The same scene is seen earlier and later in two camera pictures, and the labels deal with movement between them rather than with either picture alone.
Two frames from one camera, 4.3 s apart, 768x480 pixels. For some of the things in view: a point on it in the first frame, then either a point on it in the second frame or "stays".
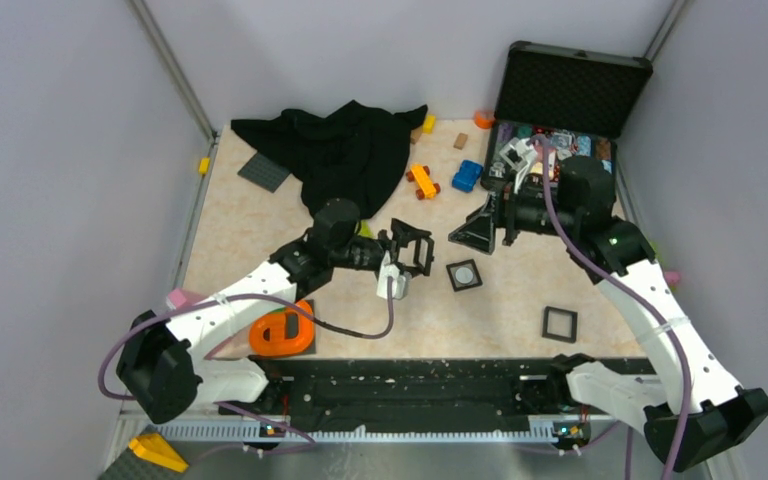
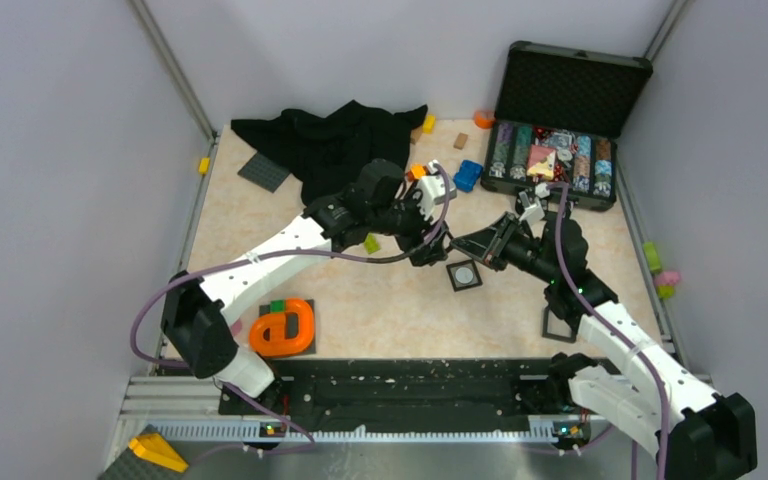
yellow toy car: x=425 y=187 stays
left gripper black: x=386 y=245 to x=422 y=224
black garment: x=349 y=152 stays
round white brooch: x=464 y=275 stays
